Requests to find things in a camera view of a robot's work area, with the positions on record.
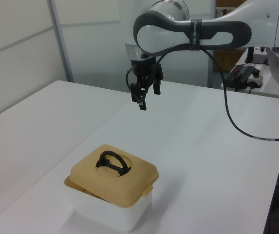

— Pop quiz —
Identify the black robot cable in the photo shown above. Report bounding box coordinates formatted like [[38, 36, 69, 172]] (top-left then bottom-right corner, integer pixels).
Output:
[[126, 44, 279, 142]]

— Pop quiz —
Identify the black strap on arm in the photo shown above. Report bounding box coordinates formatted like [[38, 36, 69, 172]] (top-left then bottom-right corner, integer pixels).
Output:
[[189, 19, 203, 52]]

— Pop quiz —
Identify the black electronics box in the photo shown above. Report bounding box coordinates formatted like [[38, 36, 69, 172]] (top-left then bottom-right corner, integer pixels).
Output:
[[223, 64, 261, 92]]

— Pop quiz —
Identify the brown cardboard box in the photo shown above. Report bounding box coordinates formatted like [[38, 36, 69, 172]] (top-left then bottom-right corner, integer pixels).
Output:
[[213, 48, 244, 73], [215, 0, 248, 18]]

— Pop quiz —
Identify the black monitor stand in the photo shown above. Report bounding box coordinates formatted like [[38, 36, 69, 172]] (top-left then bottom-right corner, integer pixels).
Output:
[[246, 46, 268, 65]]

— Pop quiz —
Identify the white plastic tool case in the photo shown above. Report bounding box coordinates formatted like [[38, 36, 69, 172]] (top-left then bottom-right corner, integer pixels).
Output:
[[64, 174, 153, 233]]

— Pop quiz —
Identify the tan plastic case lid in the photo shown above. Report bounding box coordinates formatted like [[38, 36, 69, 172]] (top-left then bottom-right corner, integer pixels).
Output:
[[70, 144, 160, 209]]

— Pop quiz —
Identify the grey partition post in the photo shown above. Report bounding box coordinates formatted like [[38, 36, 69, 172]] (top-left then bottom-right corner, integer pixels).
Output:
[[206, 48, 215, 89]]

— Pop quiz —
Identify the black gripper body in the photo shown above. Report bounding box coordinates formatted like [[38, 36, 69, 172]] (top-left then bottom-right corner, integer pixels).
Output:
[[130, 57, 161, 79]]

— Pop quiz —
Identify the grey white power strip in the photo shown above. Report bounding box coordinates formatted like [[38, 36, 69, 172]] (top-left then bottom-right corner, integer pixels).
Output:
[[247, 72, 264, 89]]

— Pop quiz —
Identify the black lid handle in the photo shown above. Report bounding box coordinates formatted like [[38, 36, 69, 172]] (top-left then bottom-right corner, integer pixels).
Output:
[[95, 150, 131, 177]]

